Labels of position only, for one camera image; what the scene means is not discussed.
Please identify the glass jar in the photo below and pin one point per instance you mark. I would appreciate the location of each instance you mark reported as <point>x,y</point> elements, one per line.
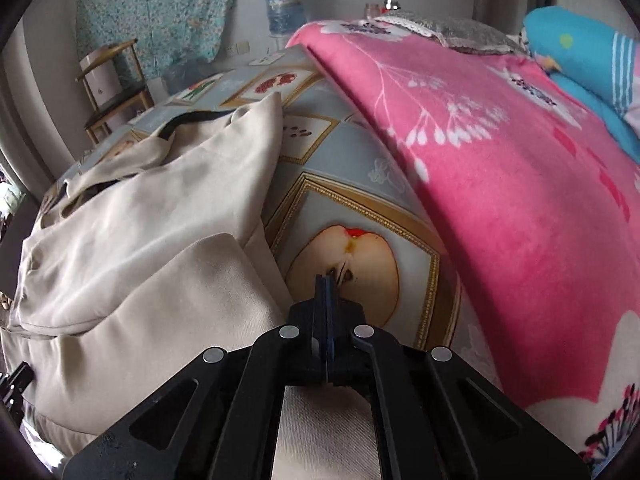
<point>373,11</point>

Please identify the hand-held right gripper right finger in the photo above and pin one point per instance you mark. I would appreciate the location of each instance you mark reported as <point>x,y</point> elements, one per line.
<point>345,350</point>

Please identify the empty clear water jug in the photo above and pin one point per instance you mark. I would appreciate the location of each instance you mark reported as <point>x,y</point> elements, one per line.
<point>182,77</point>

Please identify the blue water dispenser bottle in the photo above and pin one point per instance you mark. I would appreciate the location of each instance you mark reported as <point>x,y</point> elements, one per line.
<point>285,7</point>

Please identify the wall socket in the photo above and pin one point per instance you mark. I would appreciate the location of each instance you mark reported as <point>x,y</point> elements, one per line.
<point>238,48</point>

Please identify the white cylinder appliance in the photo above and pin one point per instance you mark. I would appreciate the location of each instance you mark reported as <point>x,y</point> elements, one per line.
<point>100,80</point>

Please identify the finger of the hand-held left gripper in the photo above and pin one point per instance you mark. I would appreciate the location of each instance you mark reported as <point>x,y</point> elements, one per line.
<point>17,377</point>

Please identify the wooden chair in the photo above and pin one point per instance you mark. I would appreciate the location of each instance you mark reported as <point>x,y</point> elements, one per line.
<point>115,102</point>

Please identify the cream zip jacket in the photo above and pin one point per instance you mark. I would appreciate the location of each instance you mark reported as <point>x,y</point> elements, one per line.
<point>150,260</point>

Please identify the silver cushion with lace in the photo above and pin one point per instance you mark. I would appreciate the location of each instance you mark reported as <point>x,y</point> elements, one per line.
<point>465,32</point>

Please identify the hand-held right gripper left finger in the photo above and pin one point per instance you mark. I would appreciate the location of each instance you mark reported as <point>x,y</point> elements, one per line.
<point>305,350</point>

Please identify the fruit print tablecloth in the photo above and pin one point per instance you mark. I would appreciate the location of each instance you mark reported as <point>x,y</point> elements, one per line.
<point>350,160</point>

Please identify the floral hanging cloth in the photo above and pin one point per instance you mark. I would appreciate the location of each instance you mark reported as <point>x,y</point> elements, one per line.
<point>150,10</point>

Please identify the pink floral blanket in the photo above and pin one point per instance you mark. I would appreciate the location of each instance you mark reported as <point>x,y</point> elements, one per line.
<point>475,160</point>

